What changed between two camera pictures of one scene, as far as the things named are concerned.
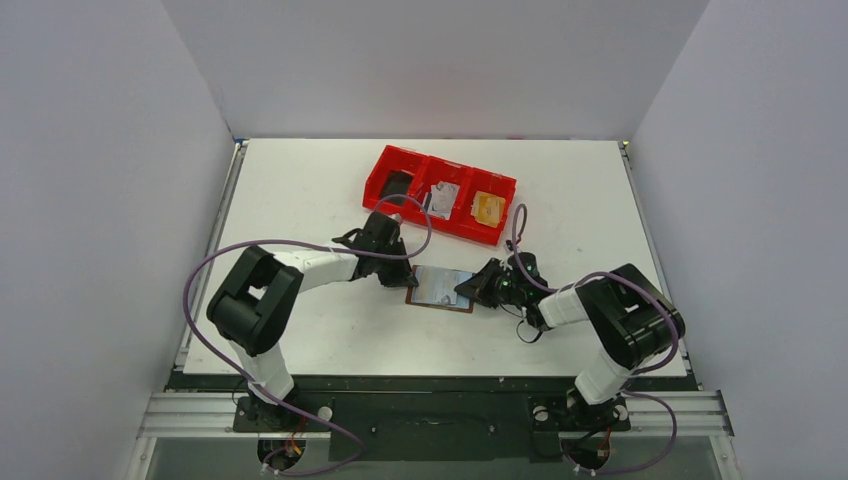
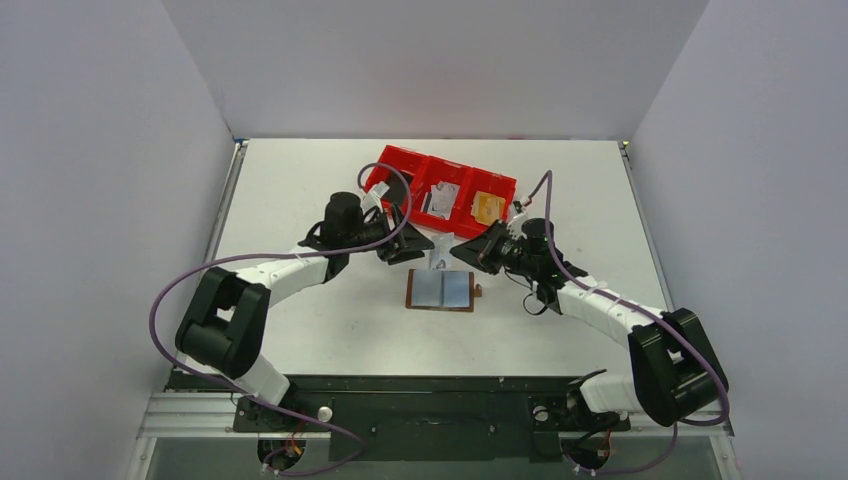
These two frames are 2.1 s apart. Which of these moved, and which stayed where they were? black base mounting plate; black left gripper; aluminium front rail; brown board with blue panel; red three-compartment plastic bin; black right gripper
Moved: black right gripper; black left gripper
Stayed: brown board with blue panel; black base mounting plate; red three-compartment plastic bin; aluminium front rail
